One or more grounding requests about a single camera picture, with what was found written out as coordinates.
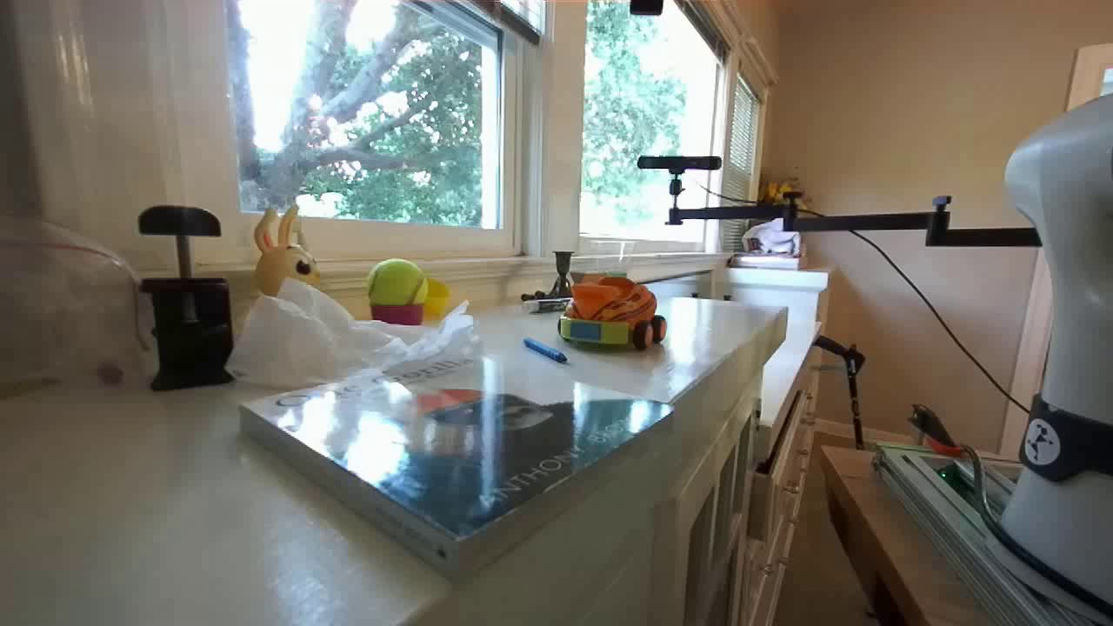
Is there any orange toy car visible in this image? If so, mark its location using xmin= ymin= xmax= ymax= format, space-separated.
xmin=552 ymin=272 xmax=671 ymax=356

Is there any white counter cabinet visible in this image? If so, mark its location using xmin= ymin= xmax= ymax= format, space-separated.
xmin=403 ymin=305 xmax=830 ymax=626

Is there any marker pen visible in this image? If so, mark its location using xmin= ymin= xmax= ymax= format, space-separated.
xmin=521 ymin=335 xmax=575 ymax=370

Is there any black cup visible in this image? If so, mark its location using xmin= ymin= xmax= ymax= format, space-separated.
xmin=520 ymin=246 xmax=582 ymax=314

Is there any small yellow bowl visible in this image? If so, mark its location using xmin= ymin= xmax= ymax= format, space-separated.
xmin=418 ymin=276 xmax=460 ymax=326

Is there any small pink cup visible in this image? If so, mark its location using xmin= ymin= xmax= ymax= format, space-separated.
xmin=370 ymin=303 xmax=429 ymax=326

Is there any yellow-green tennis ball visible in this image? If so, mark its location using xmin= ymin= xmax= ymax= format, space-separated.
xmin=365 ymin=255 xmax=433 ymax=314

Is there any white crumpled bag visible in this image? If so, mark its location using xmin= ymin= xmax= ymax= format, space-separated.
xmin=740 ymin=214 xmax=806 ymax=261

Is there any yellow flower ornament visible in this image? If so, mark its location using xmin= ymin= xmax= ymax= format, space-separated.
xmin=763 ymin=173 xmax=806 ymax=209

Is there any white crumpled cloth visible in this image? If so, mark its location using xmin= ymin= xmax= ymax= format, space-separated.
xmin=224 ymin=278 xmax=481 ymax=392

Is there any black clamp stand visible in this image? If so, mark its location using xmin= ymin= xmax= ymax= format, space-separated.
xmin=814 ymin=335 xmax=870 ymax=450

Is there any window blind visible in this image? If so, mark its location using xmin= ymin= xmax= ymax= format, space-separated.
xmin=411 ymin=0 xmax=551 ymax=49

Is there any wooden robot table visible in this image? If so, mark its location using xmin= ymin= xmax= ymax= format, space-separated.
xmin=819 ymin=446 xmax=1046 ymax=626

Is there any clear plastic bag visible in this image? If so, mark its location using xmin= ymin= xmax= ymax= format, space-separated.
xmin=0 ymin=218 xmax=154 ymax=392

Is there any black stereo camera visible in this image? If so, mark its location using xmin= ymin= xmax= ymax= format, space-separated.
xmin=634 ymin=152 xmax=725 ymax=178

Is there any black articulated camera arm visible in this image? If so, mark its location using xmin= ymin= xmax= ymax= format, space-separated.
xmin=660 ymin=172 xmax=1042 ymax=250

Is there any thin black camera cable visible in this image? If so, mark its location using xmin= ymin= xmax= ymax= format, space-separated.
xmin=845 ymin=221 xmax=1038 ymax=416

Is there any red black cable plug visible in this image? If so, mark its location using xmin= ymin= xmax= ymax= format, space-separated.
xmin=907 ymin=402 xmax=968 ymax=459

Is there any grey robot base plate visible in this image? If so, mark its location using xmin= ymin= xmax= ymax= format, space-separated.
xmin=874 ymin=442 xmax=1113 ymax=626

